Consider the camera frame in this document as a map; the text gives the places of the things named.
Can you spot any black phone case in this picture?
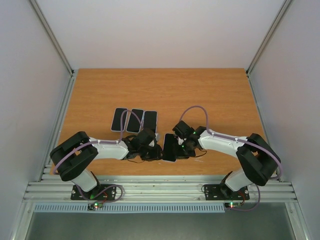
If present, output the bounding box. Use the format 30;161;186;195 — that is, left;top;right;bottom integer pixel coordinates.
162;133;177;163
142;111;158;132

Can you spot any light blue phone case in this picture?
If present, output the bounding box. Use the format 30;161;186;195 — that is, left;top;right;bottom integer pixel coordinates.
125;108;145;134

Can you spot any black phone white edge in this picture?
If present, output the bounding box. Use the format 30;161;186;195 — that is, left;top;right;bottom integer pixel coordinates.
126;108;144;133

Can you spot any black phone case top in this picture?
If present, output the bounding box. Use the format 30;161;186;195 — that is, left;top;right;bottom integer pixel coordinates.
142;111;158;132

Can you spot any lavender phone case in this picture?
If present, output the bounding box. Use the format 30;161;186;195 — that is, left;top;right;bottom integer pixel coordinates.
110;107;129;133

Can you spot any black phone green edge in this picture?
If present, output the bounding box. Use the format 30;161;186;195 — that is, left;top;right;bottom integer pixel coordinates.
111;108;128;131

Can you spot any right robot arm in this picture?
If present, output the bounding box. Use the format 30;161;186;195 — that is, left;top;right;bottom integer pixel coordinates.
172;120;282;200

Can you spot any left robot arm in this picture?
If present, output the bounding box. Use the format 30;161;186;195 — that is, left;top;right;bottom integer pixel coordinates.
49;128;163;199

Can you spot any right controller board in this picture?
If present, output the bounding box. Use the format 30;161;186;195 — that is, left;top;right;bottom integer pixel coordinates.
224;201;244;209

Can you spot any controller board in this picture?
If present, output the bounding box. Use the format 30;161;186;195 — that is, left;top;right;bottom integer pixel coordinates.
224;201;244;209
87;202;104;211

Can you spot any left controller board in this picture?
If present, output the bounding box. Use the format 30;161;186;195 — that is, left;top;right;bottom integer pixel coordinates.
87;202;104;211

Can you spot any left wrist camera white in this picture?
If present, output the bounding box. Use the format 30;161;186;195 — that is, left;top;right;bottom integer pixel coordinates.
149;133;160;147

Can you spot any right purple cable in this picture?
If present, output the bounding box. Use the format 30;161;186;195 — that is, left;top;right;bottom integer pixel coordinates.
179;105;283;213

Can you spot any purple cable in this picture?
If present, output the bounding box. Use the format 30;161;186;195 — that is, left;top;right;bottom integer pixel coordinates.
51;109;146;175
179;105;283;213

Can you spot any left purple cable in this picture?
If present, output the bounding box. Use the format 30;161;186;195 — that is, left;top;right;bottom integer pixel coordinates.
51;109;146;175

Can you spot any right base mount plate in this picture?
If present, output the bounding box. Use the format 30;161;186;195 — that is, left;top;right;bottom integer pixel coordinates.
201;184;250;201

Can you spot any base mount plate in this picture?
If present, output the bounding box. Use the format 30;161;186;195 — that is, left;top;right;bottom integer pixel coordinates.
70;184;118;201
201;184;250;201

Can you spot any grey slotted cable duct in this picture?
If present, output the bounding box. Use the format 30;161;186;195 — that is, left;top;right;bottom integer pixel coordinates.
34;203;225;214

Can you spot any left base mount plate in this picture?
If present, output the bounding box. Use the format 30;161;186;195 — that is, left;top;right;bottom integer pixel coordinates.
70;184;118;201

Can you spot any aluminium rail frame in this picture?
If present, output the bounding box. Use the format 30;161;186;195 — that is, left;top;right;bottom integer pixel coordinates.
23;174;298;203

